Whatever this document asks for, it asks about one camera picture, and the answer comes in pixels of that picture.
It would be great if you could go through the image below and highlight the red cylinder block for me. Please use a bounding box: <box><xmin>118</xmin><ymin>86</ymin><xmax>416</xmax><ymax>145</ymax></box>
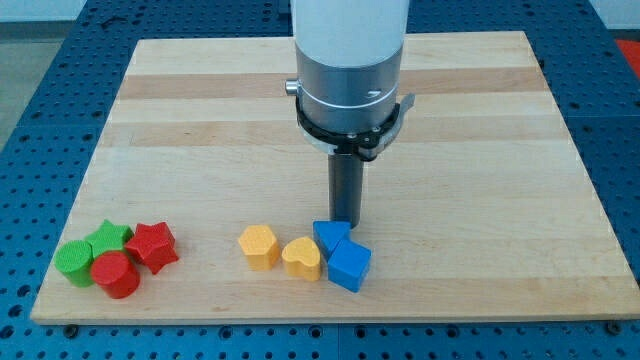
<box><xmin>90</xmin><ymin>251</ymin><xmax>140</xmax><ymax>299</ymax></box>

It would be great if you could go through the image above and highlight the wooden board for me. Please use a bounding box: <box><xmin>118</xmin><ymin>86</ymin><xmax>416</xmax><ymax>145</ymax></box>
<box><xmin>31</xmin><ymin>31</ymin><xmax>639</xmax><ymax>325</ymax></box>

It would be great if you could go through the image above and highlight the blue cube block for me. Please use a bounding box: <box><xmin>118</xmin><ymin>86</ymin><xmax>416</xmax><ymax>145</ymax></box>
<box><xmin>328</xmin><ymin>240</ymin><xmax>372</xmax><ymax>293</ymax></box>

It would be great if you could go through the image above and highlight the yellow hexagon block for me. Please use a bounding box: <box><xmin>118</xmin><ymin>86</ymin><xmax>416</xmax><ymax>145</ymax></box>
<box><xmin>238</xmin><ymin>224</ymin><xmax>280</xmax><ymax>271</ymax></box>

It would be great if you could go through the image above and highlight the yellow heart block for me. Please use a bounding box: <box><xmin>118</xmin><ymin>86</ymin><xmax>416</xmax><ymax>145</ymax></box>
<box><xmin>281</xmin><ymin>237</ymin><xmax>322</xmax><ymax>282</ymax></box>

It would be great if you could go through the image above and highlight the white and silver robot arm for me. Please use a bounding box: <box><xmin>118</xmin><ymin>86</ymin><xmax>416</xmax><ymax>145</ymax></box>
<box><xmin>285</xmin><ymin>0</ymin><xmax>414</xmax><ymax>162</ymax></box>

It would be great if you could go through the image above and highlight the red star block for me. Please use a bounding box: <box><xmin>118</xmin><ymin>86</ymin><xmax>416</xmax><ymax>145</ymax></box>
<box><xmin>124</xmin><ymin>222</ymin><xmax>179</xmax><ymax>275</ymax></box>

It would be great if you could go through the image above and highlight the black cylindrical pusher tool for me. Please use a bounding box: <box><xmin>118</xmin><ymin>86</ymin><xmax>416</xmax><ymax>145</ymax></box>
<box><xmin>328</xmin><ymin>154</ymin><xmax>364</xmax><ymax>228</ymax></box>

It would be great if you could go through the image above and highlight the green cylinder block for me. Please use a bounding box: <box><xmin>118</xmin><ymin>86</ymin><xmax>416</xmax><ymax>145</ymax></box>
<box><xmin>54</xmin><ymin>240</ymin><xmax>94</xmax><ymax>288</ymax></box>

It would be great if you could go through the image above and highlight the blue triangle block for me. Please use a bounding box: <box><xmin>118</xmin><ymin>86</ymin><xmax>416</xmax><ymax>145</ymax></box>
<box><xmin>312</xmin><ymin>221</ymin><xmax>351</xmax><ymax>259</ymax></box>

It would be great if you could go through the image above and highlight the green star block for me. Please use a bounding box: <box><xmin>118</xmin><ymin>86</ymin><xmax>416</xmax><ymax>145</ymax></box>
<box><xmin>84</xmin><ymin>219</ymin><xmax>134</xmax><ymax>259</ymax></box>

